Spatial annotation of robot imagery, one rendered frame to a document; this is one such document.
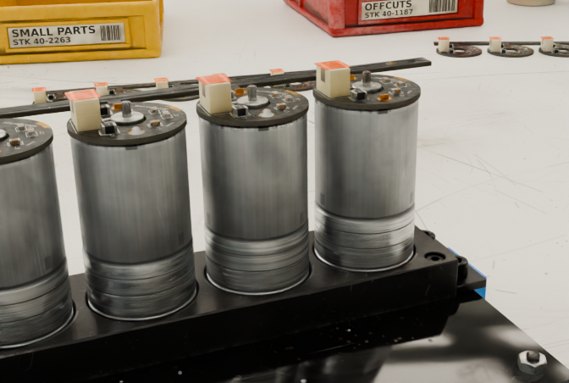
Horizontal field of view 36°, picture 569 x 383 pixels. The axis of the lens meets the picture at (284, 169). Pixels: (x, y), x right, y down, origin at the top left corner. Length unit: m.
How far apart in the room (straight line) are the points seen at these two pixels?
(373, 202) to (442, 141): 0.16
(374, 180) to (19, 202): 0.08
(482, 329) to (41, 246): 0.10
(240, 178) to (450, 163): 0.16
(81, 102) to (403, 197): 0.08
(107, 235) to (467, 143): 0.20
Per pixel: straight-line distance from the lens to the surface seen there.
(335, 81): 0.20
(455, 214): 0.29
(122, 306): 0.19
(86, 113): 0.18
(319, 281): 0.21
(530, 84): 0.44
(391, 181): 0.20
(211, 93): 0.19
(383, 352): 0.20
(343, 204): 0.20
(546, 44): 0.50
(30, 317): 0.19
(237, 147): 0.19
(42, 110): 0.20
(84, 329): 0.19
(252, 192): 0.19
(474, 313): 0.22
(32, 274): 0.19
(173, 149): 0.18
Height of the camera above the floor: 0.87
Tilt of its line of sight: 22 degrees down
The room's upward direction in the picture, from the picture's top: 1 degrees counter-clockwise
